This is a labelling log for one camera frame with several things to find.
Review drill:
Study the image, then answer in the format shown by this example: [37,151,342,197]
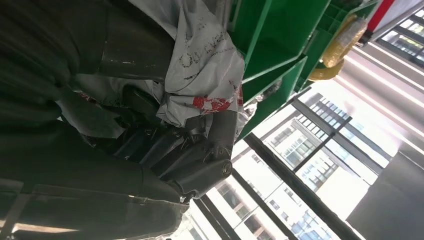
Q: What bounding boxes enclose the green crate holding black coils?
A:
[238,56,309,140]

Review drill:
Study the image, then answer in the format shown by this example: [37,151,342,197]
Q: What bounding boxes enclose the empty green plastic crate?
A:
[228,0,332,84]

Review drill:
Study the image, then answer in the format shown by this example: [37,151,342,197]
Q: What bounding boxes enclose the green crate holding yellow coils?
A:
[294,0,382,92]

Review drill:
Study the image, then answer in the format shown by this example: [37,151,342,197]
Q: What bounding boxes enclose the wrapped black wire coil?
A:
[256,79,282,102]

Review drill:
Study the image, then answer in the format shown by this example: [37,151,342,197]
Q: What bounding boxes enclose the window with black frame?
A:
[170,6,424,240]

